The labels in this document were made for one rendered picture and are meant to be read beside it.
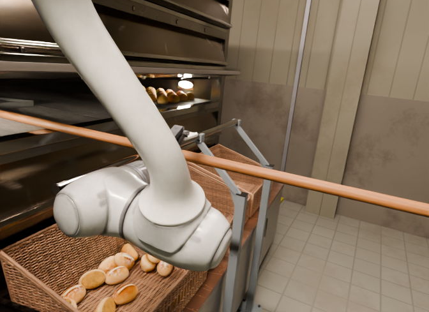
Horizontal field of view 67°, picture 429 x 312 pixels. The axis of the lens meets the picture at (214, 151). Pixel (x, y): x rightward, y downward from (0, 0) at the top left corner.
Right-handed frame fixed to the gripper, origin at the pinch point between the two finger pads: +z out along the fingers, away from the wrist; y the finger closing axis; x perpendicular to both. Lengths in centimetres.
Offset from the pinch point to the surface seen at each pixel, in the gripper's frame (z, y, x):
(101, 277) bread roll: 8, 57, -38
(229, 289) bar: 44, 70, 3
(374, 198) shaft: 4.7, 1.0, 46.2
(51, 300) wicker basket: -20, 44, -31
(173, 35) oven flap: 84, -38, -58
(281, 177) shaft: 4.7, 0.9, 24.3
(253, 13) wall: 285, -84, -81
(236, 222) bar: 43, 37, 2
